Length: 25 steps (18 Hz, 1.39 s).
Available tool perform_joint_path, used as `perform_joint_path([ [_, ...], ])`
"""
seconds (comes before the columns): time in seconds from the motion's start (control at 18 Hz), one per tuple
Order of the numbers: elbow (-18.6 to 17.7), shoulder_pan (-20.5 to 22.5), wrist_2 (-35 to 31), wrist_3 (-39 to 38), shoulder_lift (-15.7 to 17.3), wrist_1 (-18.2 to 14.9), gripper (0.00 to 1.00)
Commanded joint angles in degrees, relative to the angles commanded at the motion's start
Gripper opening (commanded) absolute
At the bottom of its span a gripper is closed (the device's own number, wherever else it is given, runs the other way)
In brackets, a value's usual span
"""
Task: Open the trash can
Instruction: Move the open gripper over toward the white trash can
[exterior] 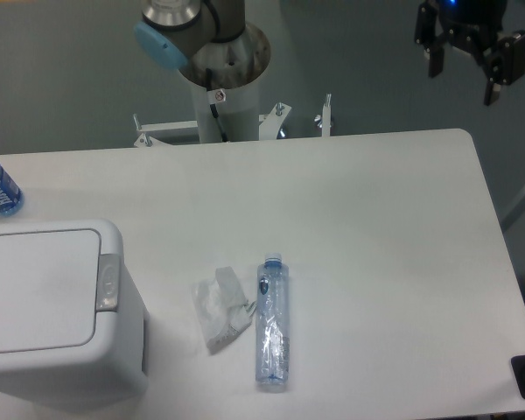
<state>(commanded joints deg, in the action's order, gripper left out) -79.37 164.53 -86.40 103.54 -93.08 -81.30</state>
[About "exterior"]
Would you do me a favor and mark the clear empty plastic bottle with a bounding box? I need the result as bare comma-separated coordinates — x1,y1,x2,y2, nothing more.
255,253,291,390

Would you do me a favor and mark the grey lid push button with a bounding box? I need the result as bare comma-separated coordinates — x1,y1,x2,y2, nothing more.
95,254,121,312

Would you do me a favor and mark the black cable on pedestal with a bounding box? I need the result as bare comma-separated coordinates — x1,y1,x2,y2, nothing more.
205,67,229,144

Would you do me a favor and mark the white trash can lid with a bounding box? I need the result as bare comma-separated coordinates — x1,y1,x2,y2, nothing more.
0,229,101,354

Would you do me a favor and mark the crumpled white plastic wrapper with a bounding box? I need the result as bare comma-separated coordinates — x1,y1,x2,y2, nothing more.
192,266,256,354

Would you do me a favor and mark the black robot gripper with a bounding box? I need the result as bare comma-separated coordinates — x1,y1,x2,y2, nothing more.
414,1,525,106

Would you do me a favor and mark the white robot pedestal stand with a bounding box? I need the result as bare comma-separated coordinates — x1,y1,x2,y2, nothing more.
132,22,336,149

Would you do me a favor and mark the white trash can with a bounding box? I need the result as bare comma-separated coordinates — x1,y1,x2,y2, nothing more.
0,219,149,410

